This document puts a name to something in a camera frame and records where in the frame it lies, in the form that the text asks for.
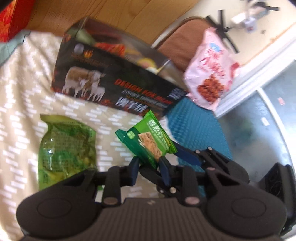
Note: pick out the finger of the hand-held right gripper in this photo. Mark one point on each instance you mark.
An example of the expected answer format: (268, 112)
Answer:
(150, 173)
(187, 156)

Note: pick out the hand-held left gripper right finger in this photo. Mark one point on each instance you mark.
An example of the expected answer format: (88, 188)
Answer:
(165, 172)

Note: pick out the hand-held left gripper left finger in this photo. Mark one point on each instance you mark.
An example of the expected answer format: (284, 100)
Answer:
(134, 172)

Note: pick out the dark green cracker packet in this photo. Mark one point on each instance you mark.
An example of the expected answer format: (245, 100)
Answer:
(148, 141)

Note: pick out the black cardboard box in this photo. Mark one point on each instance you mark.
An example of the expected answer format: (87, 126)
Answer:
(115, 92)

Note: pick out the blue quilted mat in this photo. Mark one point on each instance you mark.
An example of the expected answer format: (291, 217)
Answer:
(196, 125)

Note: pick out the clear green vegetable bag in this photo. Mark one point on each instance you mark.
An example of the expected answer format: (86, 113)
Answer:
(67, 148)

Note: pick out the large pink snack bag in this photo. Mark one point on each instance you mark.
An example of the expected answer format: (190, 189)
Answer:
(208, 69)

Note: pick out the small yellow packet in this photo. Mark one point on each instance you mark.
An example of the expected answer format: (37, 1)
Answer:
(145, 63)

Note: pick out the patterned bedsheet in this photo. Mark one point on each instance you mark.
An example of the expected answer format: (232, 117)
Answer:
(23, 92)

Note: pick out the white charger plug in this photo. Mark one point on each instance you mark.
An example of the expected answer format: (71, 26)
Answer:
(244, 19)

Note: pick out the wooden headboard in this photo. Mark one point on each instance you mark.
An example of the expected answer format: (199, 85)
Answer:
(92, 11)

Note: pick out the red gift box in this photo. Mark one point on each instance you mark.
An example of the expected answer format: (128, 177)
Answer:
(11, 20)

